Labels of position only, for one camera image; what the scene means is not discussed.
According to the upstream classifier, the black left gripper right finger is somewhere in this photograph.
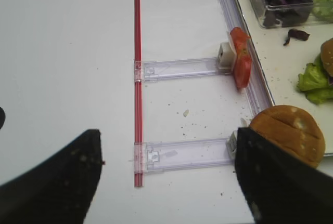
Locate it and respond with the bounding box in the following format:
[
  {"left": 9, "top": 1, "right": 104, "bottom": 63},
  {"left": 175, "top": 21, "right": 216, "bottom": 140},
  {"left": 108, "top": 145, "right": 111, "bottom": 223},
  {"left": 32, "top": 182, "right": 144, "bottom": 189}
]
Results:
[{"left": 235, "top": 127, "right": 332, "bottom": 223}]

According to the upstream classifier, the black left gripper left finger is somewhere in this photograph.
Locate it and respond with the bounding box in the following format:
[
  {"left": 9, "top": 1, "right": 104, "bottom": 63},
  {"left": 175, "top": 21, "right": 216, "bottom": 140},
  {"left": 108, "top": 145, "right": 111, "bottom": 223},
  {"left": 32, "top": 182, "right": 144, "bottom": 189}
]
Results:
[{"left": 1, "top": 129, "right": 104, "bottom": 223}]

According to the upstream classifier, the sesame top bun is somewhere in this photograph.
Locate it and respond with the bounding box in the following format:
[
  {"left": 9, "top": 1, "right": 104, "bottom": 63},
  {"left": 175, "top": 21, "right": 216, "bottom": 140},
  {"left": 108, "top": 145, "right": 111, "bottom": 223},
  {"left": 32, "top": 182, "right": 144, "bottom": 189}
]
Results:
[{"left": 321, "top": 38, "right": 333, "bottom": 77}]

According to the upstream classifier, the green lettuce leaf on bun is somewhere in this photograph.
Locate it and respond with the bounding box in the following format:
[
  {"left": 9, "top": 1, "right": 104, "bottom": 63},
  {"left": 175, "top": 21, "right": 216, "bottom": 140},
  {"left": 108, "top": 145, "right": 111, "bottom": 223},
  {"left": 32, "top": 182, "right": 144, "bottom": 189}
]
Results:
[{"left": 297, "top": 55, "right": 332, "bottom": 104}]

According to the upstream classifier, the upright tomato slice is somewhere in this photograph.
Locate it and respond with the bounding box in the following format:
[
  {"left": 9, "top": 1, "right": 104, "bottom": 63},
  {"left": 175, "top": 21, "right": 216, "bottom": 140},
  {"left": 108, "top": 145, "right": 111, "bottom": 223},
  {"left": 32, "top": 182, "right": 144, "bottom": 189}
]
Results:
[{"left": 230, "top": 27, "right": 252, "bottom": 89}]

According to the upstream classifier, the white block behind tomato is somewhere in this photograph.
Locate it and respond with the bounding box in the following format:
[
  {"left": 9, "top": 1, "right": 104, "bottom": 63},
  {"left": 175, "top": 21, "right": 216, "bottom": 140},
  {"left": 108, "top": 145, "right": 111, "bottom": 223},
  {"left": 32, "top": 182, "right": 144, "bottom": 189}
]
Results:
[{"left": 217, "top": 42, "right": 237, "bottom": 70}]

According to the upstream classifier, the bun half front left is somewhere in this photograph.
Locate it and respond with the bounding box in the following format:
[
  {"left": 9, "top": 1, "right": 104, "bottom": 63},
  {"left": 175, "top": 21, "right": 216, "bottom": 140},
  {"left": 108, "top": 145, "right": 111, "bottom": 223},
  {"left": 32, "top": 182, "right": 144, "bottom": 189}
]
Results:
[{"left": 249, "top": 105, "right": 325, "bottom": 168}]

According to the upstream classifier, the white block front left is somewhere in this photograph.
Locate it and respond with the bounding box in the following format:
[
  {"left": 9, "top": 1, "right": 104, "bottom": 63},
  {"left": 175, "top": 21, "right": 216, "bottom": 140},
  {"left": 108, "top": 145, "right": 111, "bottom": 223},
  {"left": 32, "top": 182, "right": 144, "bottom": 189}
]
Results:
[{"left": 226, "top": 118, "right": 250, "bottom": 161}]

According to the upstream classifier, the left red rod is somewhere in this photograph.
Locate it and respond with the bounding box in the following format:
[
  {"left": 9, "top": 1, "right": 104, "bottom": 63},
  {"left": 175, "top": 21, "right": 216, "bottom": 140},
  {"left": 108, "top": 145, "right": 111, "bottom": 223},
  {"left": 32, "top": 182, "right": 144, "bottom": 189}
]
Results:
[{"left": 134, "top": 0, "right": 144, "bottom": 188}]

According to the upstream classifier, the left front clear crossbar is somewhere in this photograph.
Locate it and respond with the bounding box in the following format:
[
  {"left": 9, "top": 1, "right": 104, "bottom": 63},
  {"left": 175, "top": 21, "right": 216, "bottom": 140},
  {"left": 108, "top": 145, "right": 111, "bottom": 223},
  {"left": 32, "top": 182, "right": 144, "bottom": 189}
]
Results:
[{"left": 142, "top": 138, "right": 233, "bottom": 174}]

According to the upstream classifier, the clear crossbar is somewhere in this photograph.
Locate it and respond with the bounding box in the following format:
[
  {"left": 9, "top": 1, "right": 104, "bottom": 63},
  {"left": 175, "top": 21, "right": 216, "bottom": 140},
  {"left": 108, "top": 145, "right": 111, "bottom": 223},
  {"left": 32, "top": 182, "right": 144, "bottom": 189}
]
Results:
[
  {"left": 134, "top": 57, "right": 232, "bottom": 83},
  {"left": 142, "top": 138, "right": 233, "bottom": 174}
]

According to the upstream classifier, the white metal tray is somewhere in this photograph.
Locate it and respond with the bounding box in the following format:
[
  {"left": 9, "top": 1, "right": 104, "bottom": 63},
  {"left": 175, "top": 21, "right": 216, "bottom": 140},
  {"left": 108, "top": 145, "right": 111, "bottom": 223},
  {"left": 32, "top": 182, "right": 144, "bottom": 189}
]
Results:
[{"left": 235, "top": 0, "right": 332, "bottom": 156}]

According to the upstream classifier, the left rear clear crossbar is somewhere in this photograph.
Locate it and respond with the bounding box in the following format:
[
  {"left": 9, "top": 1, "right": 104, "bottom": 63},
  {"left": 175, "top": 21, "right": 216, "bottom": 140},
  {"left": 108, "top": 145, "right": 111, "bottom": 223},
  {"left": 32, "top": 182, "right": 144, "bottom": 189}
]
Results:
[{"left": 134, "top": 57, "right": 232, "bottom": 83}]

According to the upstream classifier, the loose purple cabbage piece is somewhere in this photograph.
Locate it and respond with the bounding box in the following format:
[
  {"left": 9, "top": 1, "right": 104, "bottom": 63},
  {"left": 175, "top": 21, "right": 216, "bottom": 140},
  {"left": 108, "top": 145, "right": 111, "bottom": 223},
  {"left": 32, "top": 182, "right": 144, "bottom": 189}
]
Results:
[{"left": 283, "top": 29, "right": 310, "bottom": 46}]

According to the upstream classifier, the purple cabbage pile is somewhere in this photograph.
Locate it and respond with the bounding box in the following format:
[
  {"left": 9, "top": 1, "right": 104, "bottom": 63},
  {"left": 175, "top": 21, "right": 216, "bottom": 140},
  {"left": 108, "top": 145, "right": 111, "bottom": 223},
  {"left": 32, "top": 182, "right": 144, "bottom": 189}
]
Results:
[{"left": 263, "top": 0, "right": 313, "bottom": 28}]

